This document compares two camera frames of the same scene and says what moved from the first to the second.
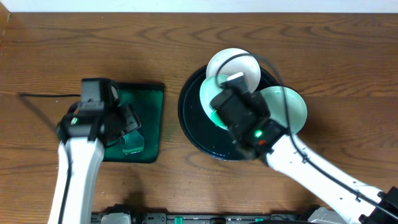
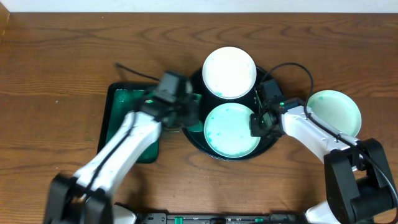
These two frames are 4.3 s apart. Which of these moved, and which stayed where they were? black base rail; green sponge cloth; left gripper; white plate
Moved: green sponge cloth; left gripper
Stayed: black base rail; white plate
